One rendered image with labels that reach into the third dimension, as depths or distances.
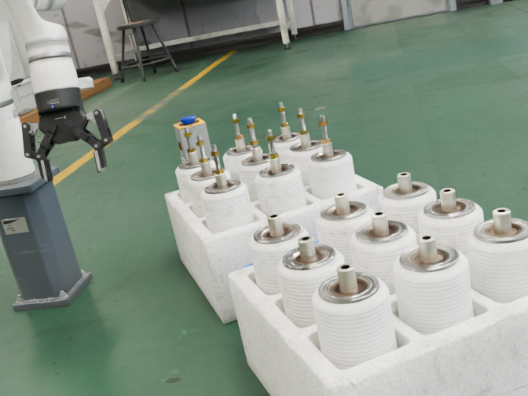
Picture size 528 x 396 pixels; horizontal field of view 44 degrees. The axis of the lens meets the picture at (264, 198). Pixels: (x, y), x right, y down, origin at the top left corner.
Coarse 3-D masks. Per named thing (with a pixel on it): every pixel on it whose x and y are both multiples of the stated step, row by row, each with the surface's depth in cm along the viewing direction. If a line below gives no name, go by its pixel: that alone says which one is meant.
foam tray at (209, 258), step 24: (360, 192) 134; (192, 216) 140; (264, 216) 131; (288, 216) 129; (312, 216) 131; (192, 240) 137; (216, 240) 125; (240, 240) 127; (192, 264) 147; (216, 264) 126; (240, 264) 128; (216, 288) 127; (216, 312) 134
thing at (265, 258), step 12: (252, 240) 102; (288, 240) 99; (252, 252) 101; (264, 252) 99; (276, 252) 98; (264, 264) 100; (276, 264) 99; (264, 276) 101; (276, 276) 100; (264, 288) 102; (276, 288) 101
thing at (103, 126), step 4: (96, 112) 109; (100, 112) 109; (96, 116) 109; (100, 116) 109; (104, 116) 111; (96, 120) 109; (100, 120) 109; (104, 120) 111; (100, 124) 109; (104, 124) 110; (100, 128) 109; (104, 128) 109; (108, 128) 111; (100, 132) 109; (104, 132) 109; (108, 132) 111; (104, 136) 109; (108, 136) 110; (104, 140) 109; (108, 140) 109; (112, 140) 112
